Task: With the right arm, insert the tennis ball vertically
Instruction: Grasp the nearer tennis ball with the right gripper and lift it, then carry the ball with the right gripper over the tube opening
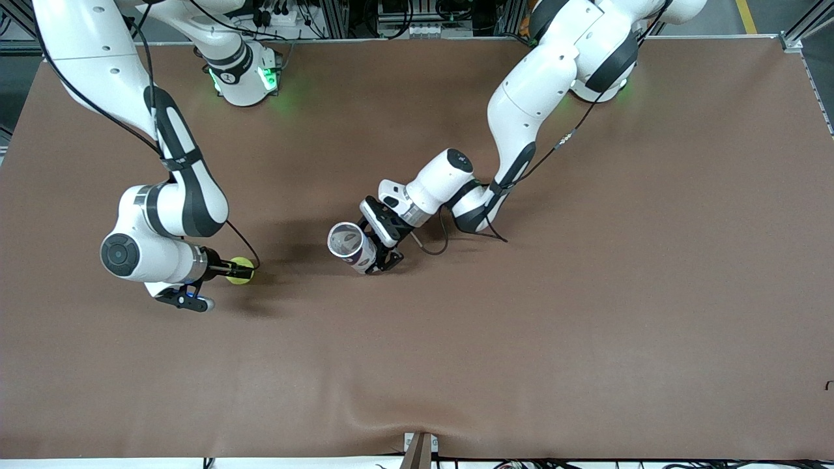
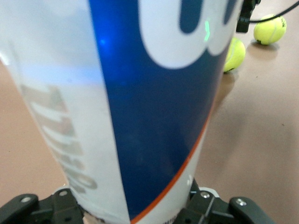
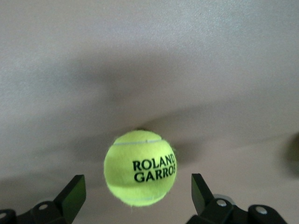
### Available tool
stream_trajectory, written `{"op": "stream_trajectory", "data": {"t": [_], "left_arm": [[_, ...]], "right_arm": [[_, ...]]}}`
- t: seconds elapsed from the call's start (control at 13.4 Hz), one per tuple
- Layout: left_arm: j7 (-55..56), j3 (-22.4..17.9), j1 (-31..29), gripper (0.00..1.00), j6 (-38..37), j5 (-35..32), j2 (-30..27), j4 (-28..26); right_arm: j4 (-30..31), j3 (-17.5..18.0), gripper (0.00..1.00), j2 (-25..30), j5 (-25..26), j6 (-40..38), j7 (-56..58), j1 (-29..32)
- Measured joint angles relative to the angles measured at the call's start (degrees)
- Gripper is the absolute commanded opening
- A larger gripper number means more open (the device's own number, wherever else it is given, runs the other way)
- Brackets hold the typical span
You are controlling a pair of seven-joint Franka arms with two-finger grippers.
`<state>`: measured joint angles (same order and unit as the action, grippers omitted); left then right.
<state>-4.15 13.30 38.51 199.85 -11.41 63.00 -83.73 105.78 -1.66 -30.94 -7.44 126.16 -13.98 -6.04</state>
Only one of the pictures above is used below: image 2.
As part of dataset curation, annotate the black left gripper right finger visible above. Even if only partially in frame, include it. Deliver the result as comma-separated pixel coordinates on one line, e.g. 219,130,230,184
179,179,274,224

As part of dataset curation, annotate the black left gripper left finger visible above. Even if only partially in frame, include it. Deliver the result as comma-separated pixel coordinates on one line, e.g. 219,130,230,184
0,188,85,224

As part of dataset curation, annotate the Wilson tennis ball can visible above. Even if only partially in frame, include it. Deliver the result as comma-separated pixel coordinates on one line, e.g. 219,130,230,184
0,0,245,224

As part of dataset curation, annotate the yellow tennis ball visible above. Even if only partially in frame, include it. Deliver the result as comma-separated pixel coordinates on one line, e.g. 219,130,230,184
253,14,287,45
223,37,246,74

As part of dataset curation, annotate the brown table mat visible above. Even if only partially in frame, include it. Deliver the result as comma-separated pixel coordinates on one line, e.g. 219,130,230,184
0,0,299,224

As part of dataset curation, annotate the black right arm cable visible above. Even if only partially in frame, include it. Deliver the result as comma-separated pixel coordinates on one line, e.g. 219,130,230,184
235,0,299,33

